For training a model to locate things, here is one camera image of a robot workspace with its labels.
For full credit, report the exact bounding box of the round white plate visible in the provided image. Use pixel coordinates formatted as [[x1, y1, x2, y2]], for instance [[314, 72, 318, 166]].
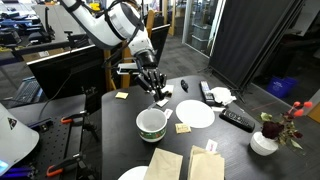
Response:
[[176, 100, 215, 128]]

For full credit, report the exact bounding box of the white vase with dark flowers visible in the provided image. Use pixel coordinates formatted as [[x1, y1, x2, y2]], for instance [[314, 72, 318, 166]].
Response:
[[250, 101, 313, 156]]

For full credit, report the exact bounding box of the yellow tea packet near edge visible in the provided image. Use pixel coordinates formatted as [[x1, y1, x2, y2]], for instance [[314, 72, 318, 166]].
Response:
[[115, 92, 129, 99]]

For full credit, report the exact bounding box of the orange black clamp left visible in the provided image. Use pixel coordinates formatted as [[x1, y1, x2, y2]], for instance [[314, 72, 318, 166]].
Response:
[[60, 111, 88, 124]]

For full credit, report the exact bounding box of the large brown paper bag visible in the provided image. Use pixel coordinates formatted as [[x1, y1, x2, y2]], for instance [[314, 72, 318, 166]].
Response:
[[143, 148, 183, 180]]

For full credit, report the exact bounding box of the white mug with green band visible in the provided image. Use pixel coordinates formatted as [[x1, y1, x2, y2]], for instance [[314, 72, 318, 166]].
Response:
[[136, 108, 167, 143]]

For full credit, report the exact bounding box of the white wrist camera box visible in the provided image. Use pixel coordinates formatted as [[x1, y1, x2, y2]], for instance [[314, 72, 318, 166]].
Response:
[[117, 63, 139, 74]]

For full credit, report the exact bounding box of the short black remote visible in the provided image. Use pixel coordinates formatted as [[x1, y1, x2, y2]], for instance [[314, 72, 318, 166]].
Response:
[[200, 81, 215, 106]]

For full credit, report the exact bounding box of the small black oval remote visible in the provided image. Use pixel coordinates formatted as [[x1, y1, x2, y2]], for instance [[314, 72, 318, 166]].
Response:
[[180, 79, 189, 92]]

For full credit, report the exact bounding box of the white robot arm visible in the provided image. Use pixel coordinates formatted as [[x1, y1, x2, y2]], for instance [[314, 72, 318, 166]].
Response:
[[60, 0, 166, 102]]

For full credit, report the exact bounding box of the pink packet near napkins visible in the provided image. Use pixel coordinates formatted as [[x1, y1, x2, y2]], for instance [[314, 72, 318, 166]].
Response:
[[164, 109, 173, 119]]

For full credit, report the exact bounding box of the crumpled white tissue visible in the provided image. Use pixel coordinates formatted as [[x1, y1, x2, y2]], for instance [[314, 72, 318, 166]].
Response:
[[211, 87, 236, 105]]

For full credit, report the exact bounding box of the black folding screen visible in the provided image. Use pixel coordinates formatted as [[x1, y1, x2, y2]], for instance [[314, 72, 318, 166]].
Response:
[[209, 0, 305, 90]]

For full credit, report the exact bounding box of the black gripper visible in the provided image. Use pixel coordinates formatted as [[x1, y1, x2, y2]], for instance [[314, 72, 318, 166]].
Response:
[[134, 50, 167, 102]]

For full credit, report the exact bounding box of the black perforated mounting board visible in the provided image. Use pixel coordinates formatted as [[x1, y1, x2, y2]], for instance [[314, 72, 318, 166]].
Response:
[[27, 117, 80, 180]]

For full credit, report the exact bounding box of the orange black clamp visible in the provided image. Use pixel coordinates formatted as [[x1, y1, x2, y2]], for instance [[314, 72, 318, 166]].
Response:
[[46, 153, 83, 177], [60, 111, 88, 124]]

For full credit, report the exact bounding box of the small tan packet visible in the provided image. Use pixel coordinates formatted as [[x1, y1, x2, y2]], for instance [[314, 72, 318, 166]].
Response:
[[175, 123, 191, 134]]

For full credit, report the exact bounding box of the blue bin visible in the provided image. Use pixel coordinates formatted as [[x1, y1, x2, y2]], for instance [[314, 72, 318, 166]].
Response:
[[267, 77, 297, 98]]

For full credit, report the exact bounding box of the long black tv remote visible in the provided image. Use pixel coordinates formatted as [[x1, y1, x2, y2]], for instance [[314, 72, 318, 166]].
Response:
[[219, 109, 255, 133]]

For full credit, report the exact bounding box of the orange black clamp right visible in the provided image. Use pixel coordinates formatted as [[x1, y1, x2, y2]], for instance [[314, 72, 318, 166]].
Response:
[[46, 153, 83, 177]]

